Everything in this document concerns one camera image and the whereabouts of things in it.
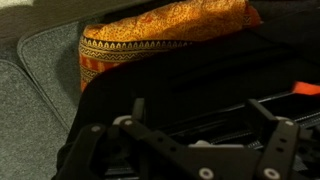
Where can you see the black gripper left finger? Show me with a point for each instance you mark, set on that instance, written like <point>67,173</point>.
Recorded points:
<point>96,143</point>

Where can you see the orange patterned cloth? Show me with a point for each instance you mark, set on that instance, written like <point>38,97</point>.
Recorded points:
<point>160,26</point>

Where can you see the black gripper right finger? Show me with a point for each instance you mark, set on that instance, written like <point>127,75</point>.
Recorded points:
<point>280,146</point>

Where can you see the grey fabric sofa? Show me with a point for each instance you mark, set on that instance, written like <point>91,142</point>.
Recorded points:
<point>33,100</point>

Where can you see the red zipper pull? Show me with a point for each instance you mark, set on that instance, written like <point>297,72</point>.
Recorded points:
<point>306,88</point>

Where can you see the black fabric wheeled suitcase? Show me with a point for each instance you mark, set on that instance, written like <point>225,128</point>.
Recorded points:
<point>200,73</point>

